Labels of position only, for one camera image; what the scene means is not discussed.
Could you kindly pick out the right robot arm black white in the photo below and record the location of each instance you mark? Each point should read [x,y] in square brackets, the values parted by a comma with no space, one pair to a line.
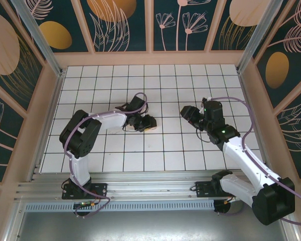
[243,155]

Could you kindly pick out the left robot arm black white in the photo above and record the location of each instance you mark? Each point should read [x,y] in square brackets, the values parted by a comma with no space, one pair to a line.
[110,119]

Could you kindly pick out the grey metal sheet panel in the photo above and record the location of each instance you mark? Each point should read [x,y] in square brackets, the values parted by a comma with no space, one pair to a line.
[150,226]

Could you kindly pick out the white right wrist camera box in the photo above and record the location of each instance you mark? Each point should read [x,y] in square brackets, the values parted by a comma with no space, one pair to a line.
[208,98]

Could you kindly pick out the aluminium mounting rail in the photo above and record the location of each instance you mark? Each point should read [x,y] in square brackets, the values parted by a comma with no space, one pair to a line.
[150,185]

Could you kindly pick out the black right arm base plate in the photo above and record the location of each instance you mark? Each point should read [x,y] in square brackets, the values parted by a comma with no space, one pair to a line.
[203,188]

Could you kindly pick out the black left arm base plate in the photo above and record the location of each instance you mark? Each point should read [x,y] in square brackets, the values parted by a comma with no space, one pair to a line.
[100,188]

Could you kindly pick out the aluminium corner post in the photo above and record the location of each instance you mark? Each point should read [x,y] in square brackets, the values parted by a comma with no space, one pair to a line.
[40,37]
[258,32]

